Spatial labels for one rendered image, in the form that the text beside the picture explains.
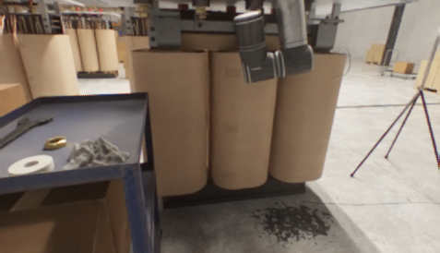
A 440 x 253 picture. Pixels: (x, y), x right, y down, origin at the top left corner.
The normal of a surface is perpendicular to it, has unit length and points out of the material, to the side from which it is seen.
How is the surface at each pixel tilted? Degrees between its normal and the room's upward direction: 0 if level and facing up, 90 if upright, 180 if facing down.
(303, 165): 90
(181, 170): 90
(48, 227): 26
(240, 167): 90
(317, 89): 90
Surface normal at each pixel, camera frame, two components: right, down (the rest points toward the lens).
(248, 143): 0.18, 0.33
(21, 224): 0.13, -0.70
